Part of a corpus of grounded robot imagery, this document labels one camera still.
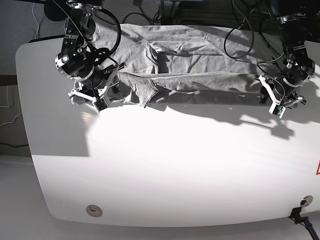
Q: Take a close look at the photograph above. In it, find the round metal grommet right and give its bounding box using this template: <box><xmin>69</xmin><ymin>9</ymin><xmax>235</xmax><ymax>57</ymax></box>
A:
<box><xmin>300</xmin><ymin>195</ymin><xmax>314</xmax><ymax>208</ymax></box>

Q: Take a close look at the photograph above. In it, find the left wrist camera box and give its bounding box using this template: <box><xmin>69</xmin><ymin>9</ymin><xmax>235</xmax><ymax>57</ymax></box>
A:
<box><xmin>269</xmin><ymin>102</ymin><xmax>286</xmax><ymax>119</ymax></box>

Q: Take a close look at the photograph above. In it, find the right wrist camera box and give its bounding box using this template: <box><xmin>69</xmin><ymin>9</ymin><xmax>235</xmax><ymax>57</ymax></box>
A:
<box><xmin>92</xmin><ymin>98</ymin><xmax>110</xmax><ymax>113</ymax></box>

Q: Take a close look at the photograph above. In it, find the round table grommet left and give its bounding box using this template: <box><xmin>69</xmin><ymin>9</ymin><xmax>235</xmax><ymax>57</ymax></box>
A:
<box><xmin>86</xmin><ymin>204</ymin><xmax>103</xmax><ymax>218</ymax></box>

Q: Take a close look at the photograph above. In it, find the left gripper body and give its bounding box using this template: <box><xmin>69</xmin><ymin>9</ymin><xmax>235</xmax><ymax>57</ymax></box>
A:
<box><xmin>255</xmin><ymin>75</ymin><xmax>307</xmax><ymax>107</ymax></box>

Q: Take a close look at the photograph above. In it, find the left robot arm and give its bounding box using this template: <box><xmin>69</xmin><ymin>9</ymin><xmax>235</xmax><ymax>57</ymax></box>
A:
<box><xmin>260</xmin><ymin>0</ymin><xmax>320</xmax><ymax>111</ymax></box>

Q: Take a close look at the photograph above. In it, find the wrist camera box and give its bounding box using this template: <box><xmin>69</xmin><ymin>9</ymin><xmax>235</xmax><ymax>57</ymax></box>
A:
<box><xmin>269</xmin><ymin>102</ymin><xmax>286</xmax><ymax>119</ymax></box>
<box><xmin>92</xmin><ymin>98</ymin><xmax>110</xmax><ymax>113</ymax></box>

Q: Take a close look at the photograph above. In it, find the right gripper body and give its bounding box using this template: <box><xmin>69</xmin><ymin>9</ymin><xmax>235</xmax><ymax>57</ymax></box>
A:
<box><xmin>68</xmin><ymin>63</ymin><xmax>125</xmax><ymax>104</ymax></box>

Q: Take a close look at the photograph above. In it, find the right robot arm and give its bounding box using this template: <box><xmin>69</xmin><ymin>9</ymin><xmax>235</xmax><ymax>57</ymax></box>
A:
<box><xmin>54</xmin><ymin>0</ymin><xmax>125</xmax><ymax>112</ymax></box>

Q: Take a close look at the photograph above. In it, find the black round stand base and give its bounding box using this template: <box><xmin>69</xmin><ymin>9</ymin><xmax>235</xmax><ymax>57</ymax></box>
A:
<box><xmin>43</xmin><ymin>1</ymin><xmax>67</xmax><ymax>22</ymax></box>

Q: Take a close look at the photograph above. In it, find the red warning sticker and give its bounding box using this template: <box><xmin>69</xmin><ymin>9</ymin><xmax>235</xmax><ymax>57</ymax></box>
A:
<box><xmin>316</xmin><ymin>162</ymin><xmax>320</xmax><ymax>175</ymax></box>

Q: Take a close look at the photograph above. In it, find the white floor cable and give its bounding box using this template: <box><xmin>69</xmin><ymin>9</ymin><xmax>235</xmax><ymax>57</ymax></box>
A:
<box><xmin>31</xmin><ymin>3</ymin><xmax>41</xmax><ymax>39</ymax></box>

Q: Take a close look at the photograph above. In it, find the black clamp with cable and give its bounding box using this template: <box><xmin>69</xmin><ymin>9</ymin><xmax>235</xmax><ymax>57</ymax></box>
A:
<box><xmin>288</xmin><ymin>207</ymin><xmax>320</xmax><ymax>240</ymax></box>

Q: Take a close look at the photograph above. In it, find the grey T-shirt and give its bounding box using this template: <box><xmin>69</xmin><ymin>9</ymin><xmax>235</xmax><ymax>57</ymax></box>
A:
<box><xmin>107</xmin><ymin>23</ymin><xmax>272</xmax><ymax>107</ymax></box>

